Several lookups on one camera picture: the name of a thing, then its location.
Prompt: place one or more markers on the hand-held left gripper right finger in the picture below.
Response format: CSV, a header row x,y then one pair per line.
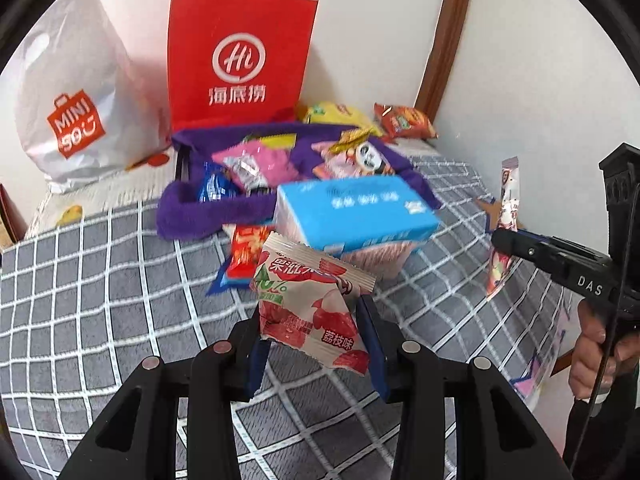
x,y
374,345

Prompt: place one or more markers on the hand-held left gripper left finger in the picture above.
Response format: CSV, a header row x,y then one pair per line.
x,y
254,360

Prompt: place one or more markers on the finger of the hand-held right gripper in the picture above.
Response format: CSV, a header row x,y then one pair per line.
x,y
520,247

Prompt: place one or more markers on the long pink snack packet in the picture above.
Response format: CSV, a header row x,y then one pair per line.
x,y
507,200

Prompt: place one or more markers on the white red lychee snack packet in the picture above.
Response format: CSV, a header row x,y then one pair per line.
x,y
300,300

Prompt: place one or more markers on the pale pink peach snack packet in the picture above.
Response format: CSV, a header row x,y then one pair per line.
x,y
334,167

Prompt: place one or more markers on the person's right hand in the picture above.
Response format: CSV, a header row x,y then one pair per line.
x,y
587,345

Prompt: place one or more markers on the red and blue snack packet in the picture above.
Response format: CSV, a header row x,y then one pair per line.
x,y
245,255

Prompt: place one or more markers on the blue tissue box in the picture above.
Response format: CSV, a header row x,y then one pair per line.
x,y
350,205

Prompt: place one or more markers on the purple fabric basket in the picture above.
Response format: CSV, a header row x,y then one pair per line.
x,y
210,220

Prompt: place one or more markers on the red chip bag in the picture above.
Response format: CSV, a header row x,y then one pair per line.
x,y
405,122

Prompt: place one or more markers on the grey checked blanket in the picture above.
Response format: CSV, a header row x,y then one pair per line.
x,y
100,285

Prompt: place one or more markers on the black and white snack packet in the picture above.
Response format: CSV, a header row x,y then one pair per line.
x,y
370,156

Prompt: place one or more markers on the shiny blue snack packet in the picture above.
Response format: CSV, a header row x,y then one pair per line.
x,y
215,185

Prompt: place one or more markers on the bright pink snack packet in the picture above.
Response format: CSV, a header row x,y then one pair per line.
x,y
270,160

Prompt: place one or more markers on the yellow foil snack packet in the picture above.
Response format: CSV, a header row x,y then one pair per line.
x,y
350,139

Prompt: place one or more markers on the yellow chip bag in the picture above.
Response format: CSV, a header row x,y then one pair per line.
x,y
330,112

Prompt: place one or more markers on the dark red box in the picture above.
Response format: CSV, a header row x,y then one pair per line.
x,y
10,215

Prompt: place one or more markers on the red paper bag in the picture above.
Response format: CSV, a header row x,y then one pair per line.
x,y
200,60

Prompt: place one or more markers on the white plastic bag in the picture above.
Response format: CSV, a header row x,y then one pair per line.
x,y
100,60

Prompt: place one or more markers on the brown wooden door frame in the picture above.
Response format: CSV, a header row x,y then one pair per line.
x,y
445,35

